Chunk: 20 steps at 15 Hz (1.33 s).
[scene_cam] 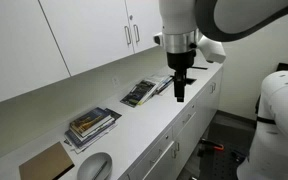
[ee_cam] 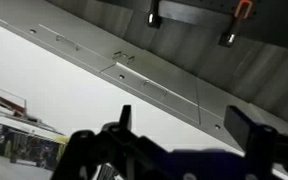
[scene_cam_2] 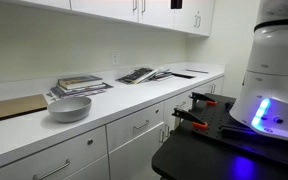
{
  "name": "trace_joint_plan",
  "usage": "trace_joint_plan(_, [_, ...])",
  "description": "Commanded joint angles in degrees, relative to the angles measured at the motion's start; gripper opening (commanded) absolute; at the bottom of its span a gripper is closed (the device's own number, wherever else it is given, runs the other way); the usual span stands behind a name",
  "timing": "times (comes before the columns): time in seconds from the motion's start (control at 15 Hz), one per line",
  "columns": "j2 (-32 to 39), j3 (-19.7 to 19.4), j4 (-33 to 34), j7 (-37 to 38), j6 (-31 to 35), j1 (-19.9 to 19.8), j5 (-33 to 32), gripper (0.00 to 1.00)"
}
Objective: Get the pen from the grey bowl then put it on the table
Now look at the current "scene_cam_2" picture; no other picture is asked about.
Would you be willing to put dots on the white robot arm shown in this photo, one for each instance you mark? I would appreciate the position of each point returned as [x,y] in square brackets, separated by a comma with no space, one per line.
[263,101]

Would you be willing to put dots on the far black orange clamp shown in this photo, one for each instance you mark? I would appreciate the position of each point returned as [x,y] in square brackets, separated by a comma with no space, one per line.
[202,98]

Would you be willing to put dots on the black orange clamp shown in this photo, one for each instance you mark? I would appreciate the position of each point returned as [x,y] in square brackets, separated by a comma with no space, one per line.
[202,98]
[196,122]

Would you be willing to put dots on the white lower drawer cabinets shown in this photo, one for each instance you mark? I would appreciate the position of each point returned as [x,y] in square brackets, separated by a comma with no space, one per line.
[115,141]

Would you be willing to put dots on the near black orange clamp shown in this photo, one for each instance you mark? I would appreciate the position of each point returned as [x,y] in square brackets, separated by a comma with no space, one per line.
[196,122]

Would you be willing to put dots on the brown cardboard sheet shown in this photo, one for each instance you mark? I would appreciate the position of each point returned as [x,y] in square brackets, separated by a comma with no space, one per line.
[23,105]

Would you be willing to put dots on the white wall outlet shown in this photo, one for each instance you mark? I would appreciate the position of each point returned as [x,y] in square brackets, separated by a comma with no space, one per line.
[115,58]

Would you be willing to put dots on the white upper wall cabinets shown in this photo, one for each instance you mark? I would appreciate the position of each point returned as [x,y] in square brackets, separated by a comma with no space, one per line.
[189,16]

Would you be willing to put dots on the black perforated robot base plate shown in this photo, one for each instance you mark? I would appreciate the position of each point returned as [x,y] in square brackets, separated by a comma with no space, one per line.
[225,150]

